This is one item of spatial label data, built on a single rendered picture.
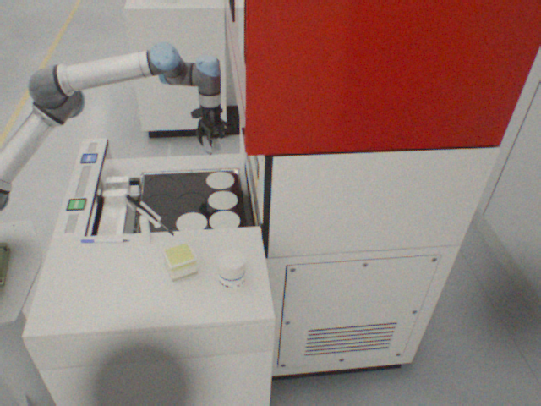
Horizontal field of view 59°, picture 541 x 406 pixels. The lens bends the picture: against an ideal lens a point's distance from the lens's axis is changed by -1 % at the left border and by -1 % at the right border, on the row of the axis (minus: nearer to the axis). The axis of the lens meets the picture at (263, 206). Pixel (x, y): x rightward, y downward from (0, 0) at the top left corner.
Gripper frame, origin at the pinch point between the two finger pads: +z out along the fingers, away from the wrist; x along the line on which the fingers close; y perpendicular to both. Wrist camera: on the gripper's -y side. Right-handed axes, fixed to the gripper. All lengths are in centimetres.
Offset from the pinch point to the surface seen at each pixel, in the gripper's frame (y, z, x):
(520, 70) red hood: 72, -46, 53
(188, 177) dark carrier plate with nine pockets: -2.1, 9.7, -8.3
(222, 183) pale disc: 8.0, 9.6, 0.4
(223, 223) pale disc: 26.7, 9.7, -10.9
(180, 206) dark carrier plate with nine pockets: 11.2, 9.7, -18.5
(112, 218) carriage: 2.1, 11.7, -39.4
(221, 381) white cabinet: 63, 31, -35
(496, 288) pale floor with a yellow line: 68, 99, 134
